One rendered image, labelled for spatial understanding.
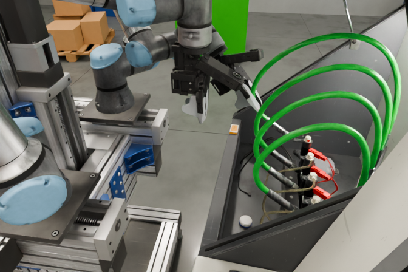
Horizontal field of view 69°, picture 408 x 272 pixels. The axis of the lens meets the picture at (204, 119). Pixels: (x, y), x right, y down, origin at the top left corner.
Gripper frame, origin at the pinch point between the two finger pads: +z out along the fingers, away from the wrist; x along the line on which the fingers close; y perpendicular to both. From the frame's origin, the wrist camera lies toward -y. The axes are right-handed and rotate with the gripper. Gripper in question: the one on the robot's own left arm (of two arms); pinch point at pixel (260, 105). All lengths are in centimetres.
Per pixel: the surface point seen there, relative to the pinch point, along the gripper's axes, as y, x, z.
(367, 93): -22.5, -39.4, 20.8
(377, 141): -21.8, 11.0, 19.3
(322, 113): -5.6, -38.9, 19.4
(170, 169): 129, -102, 16
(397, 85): -30.9, -4.2, 14.1
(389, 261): -19, 45, 21
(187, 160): 121, -117, 19
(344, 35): -27.5, 1.2, -3.7
